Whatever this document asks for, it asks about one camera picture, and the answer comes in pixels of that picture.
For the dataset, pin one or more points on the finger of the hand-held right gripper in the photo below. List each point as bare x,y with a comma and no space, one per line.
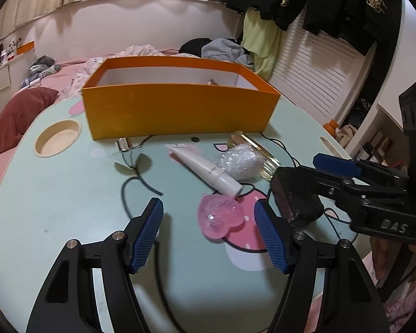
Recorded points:
336,185
336,164

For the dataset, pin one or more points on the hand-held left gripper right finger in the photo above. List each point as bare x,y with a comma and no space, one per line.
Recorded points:
270,239

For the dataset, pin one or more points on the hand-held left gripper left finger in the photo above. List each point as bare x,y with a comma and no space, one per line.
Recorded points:
147,236

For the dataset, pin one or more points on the brown carton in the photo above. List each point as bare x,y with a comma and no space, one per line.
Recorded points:
298,208

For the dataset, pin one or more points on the pink clear heart case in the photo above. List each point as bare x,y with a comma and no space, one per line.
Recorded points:
218,218

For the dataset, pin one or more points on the white cosmetic tube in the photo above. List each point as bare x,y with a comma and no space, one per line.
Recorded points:
208,171

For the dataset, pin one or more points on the orange cardboard box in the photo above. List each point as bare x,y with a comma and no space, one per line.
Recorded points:
176,111

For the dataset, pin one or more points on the beige cloth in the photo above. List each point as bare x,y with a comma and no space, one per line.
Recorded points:
346,133

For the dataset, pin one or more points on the gold capped glass bottle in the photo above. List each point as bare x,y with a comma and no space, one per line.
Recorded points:
270,168

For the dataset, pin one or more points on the clear bubble wrap bundle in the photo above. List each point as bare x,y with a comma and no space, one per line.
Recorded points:
239,161

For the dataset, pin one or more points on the clear item with silver cap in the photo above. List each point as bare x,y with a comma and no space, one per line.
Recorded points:
124,144

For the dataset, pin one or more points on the white louvered doors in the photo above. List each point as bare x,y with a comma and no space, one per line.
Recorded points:
315,69

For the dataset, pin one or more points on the yellow-green hanging garment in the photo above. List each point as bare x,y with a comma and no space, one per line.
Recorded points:
260,38

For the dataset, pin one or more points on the grey hoodie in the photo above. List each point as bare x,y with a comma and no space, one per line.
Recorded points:
222,50

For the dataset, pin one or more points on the pink floral quilt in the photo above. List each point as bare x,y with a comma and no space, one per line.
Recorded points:
79,79

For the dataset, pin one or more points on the dark red pillow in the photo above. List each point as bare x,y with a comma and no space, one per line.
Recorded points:
17,118

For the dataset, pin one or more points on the black cloth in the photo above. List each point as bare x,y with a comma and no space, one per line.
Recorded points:
194,45

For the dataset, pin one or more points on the grey striped cloth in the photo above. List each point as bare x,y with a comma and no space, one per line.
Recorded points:
41,66

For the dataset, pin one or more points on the pink padded headboard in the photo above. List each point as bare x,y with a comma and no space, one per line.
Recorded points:
124,24

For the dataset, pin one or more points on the orange shelf box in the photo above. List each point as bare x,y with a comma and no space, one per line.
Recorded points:
24,47

